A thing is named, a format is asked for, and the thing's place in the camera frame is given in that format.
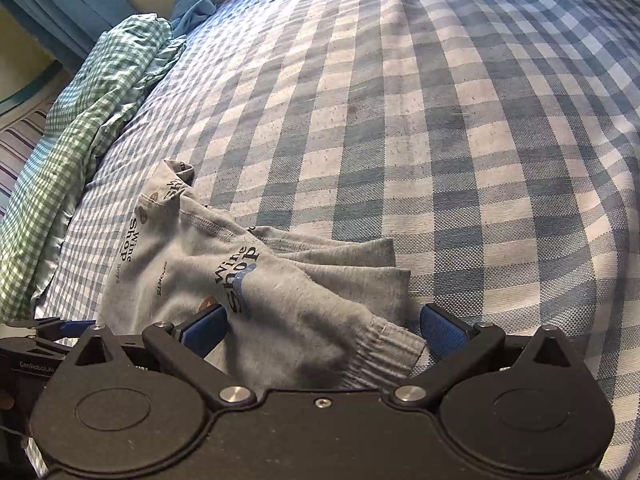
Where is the blue star curtain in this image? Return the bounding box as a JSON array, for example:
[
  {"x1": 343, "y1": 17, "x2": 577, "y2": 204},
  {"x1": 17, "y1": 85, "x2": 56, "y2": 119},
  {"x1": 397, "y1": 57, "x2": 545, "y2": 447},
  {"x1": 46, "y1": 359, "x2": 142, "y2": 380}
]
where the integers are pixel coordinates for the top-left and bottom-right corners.
[{"x1": 0, "y1": 0, "x2": 135, "y2": 62}]

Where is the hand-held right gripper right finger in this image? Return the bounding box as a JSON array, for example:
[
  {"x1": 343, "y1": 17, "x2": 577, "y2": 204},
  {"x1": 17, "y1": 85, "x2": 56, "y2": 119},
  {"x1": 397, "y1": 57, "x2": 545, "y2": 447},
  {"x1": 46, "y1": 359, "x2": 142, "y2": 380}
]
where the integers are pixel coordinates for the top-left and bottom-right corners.
[{"x1": 390, "y1": 304, "x2": 578, "y2": 409}]

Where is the striped fabric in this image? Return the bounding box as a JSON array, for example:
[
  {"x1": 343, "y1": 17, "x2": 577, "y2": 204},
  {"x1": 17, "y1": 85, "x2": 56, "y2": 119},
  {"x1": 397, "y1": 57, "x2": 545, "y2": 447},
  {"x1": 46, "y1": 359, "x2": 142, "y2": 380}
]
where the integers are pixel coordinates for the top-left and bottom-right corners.
[{"x1": 0, "y1": 102, "x2": 59, "y2": 217}]

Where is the small light blue cloth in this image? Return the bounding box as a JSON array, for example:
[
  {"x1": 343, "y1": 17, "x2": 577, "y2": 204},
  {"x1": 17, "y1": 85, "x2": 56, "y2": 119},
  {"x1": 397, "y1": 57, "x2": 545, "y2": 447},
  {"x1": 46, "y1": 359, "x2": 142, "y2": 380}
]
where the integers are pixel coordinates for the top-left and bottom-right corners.
[{"x1": 170, "y1": 0, "x2": 219, "y2": 39}]

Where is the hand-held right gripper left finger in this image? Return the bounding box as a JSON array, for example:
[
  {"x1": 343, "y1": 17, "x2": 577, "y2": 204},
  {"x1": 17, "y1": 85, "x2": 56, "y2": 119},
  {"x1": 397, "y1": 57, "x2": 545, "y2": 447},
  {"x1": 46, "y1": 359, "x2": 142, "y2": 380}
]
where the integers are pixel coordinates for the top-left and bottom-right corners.
[{"x1": 72, "y1": 304, "x2": 257, "y2": 409}]

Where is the blue white checkered bed sheet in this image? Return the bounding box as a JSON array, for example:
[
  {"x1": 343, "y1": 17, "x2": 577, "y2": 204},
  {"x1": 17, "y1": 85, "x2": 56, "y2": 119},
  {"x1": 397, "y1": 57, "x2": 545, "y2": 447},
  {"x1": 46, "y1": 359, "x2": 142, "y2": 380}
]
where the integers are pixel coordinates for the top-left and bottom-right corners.
[{"x1": 35, "y1": 0, "x2": 640, "y2": 480}]

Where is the green gingham cloth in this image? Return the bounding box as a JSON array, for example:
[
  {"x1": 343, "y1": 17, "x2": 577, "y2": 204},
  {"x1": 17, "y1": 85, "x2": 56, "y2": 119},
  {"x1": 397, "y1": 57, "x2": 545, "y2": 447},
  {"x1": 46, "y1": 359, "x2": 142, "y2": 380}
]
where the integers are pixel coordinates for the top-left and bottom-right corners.
[{"x1": 0, "y1": 14, "x2": 187, "y2": 326}]

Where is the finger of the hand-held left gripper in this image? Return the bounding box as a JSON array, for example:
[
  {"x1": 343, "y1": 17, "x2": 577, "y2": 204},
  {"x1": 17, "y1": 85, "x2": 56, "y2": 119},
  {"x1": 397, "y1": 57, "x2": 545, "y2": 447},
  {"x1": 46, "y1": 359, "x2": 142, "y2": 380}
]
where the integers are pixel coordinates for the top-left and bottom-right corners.
[{"x1": 31, "y1": 317, "x2": 97, "y2": 343}]

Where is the beige mat with teal edge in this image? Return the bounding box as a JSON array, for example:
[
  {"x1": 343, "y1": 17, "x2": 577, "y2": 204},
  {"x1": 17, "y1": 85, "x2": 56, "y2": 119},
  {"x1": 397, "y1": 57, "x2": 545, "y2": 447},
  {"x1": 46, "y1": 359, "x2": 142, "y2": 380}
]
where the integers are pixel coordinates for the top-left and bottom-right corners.
[{"x1": 0, "y1": 59, "x2": 65, "y2": 117}]

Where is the grey printed sweatshirt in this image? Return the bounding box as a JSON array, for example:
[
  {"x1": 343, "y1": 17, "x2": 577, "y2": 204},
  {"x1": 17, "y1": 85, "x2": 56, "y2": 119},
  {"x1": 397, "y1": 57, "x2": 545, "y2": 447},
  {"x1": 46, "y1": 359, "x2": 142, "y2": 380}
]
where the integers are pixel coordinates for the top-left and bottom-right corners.
[{"x1": 100, "y1": 159, "x2": 427, "y2": 394}]

